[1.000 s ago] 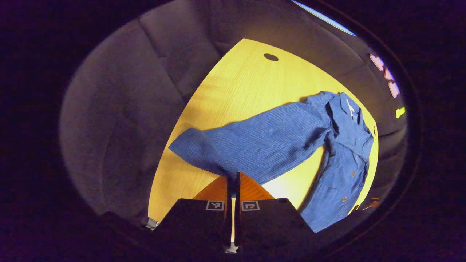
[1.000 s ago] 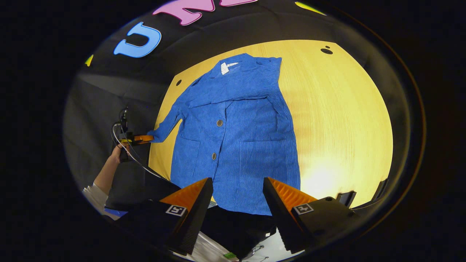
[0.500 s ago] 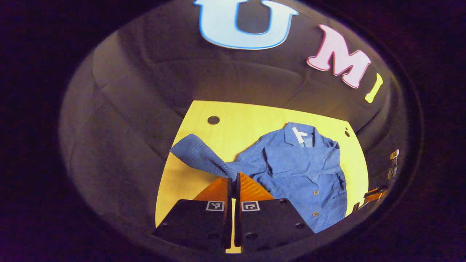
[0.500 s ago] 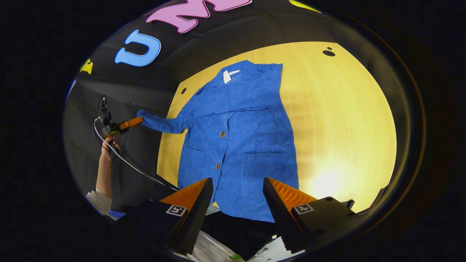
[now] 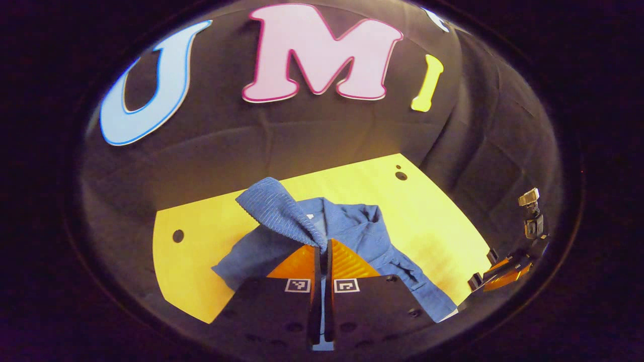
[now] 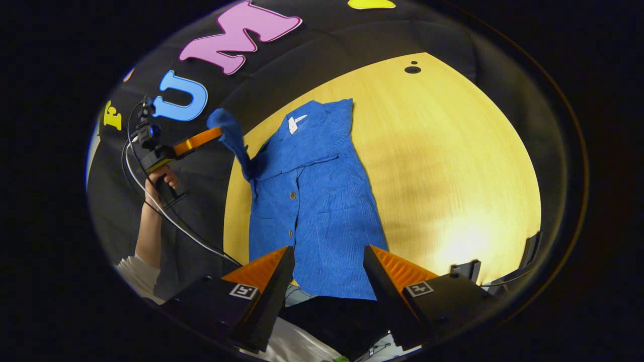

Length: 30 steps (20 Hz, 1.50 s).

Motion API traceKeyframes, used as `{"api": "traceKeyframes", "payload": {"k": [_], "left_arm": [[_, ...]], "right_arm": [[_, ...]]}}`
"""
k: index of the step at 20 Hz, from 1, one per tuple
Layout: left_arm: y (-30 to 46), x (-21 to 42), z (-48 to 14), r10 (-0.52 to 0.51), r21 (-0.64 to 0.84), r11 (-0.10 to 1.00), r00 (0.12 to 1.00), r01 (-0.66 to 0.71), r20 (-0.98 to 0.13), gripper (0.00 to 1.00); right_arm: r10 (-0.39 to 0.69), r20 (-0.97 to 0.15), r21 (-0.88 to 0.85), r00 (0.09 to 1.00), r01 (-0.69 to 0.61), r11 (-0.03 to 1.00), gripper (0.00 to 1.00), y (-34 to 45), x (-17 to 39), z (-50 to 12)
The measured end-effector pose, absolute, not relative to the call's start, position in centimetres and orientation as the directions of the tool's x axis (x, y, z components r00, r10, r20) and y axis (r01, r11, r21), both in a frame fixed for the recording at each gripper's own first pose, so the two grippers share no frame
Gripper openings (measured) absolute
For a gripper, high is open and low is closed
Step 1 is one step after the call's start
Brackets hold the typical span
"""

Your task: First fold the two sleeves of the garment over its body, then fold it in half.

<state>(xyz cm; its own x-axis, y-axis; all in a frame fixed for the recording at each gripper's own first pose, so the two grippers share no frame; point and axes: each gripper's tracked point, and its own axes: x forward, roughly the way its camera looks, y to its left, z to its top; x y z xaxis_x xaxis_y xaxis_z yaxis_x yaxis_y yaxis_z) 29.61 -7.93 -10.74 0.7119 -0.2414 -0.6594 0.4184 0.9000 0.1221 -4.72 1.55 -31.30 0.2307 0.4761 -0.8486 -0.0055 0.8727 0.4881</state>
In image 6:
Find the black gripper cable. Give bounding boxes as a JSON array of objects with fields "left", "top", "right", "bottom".
[{"left": 121, "top": 101, "right": 243, "bottom": 267}]

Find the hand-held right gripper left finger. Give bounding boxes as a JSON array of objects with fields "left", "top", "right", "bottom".
[{"left": 162, "top": 245, "right": 296, "bottom": 353}]

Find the blue button shirt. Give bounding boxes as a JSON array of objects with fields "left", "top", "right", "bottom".
[{"left": 206, "top": 98, "right": 389, "bottom": 301}]

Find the black bracket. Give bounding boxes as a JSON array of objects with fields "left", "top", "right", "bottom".
[
  {"left": 450, "top": 260, "right": 482, "bottom": 285},
  {"left": 521, "top": 231, "right": 543, "bottom": 269}
]

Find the thin black cable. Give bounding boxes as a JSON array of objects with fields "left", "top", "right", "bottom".
[{"left": 480, "top": 266, "right": 534, "bottom": 289}]

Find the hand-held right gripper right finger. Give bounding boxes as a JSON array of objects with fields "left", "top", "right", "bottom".
[{"left": 362, "top": 245, "right": 499, "bottom": 351}]

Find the black backdrop cloth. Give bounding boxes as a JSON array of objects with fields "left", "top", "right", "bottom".
[{"left": 86, "top": 0, "right": 554, "bottom": 302}]

